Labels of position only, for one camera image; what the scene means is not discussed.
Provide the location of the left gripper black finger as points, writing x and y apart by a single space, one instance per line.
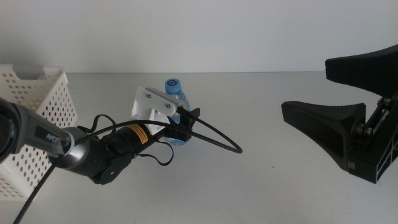
194 116

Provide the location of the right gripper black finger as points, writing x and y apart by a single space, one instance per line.
329 127
370 71

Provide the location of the clear water bottle blue cap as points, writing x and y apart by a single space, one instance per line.
173 86

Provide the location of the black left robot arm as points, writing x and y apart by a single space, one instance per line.
87 155

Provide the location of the white perforated plastic basket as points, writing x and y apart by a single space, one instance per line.
34 93

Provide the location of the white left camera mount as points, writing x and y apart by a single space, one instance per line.
146 109

